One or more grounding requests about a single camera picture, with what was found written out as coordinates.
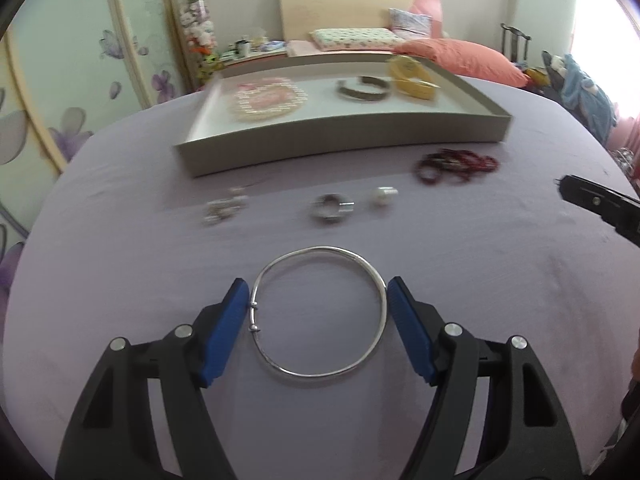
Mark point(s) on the white pearl earring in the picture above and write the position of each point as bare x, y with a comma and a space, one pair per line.
381, 197

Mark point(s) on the thin silver bangle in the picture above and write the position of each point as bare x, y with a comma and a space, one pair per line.
320, 248

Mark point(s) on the purple textured cloth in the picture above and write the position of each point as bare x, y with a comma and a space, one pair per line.
150, 260

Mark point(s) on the lilac floral cushion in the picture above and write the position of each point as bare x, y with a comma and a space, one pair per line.
407, 22

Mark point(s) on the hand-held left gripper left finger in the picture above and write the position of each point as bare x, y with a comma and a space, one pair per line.
227, 330

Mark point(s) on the white mug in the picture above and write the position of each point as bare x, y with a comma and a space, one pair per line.
243, 47

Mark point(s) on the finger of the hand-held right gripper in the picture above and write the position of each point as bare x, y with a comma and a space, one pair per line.
595, 200

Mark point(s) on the yellow green plush toy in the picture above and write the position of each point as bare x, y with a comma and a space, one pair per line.
209, 65

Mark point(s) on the blue plush garment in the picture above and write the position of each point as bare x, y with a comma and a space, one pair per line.
585, 90

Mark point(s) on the pink bed with beige headboard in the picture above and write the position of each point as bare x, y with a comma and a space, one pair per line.
340, 5

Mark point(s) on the pink and white nightstand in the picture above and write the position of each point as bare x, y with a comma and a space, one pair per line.
250, 56

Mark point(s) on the floral sliding-door wardrobe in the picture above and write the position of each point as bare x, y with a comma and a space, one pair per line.
60, 60

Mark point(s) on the yellow wristwatch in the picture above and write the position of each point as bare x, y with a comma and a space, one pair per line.
415, 87

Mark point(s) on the dark wooden chair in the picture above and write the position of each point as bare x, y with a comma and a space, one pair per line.
515, 35

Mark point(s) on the grey cardboard tray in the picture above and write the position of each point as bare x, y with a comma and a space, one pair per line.
325, 115

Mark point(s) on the patterned white pillow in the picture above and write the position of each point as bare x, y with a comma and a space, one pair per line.
350, 39

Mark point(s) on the orange pillow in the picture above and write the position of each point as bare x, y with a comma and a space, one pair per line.
465, 57

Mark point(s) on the person's right forearm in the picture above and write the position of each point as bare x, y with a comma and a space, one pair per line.
631, 375

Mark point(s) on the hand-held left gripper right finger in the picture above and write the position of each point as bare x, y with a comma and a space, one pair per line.
410, 330

